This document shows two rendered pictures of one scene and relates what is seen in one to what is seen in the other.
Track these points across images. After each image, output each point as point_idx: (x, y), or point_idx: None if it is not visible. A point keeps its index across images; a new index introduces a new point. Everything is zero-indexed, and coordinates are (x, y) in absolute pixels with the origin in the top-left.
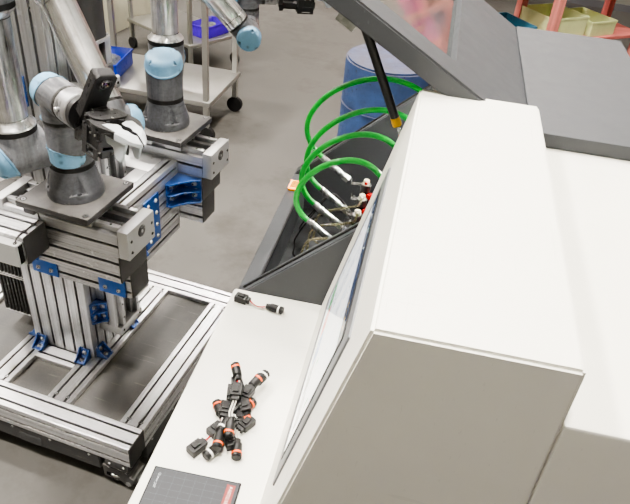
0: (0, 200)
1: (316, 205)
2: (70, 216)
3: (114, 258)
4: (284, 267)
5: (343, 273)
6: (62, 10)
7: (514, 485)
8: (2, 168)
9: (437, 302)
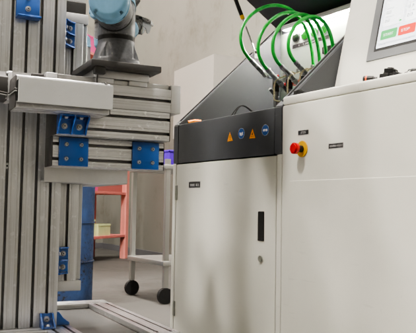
0: (55, 74)
1: (283, 65)
2: (146, 65)
3: (166, 113)
4: (308, 77)
5: (390, 17)
6: None
7: None
8: (127, 0)
9: None
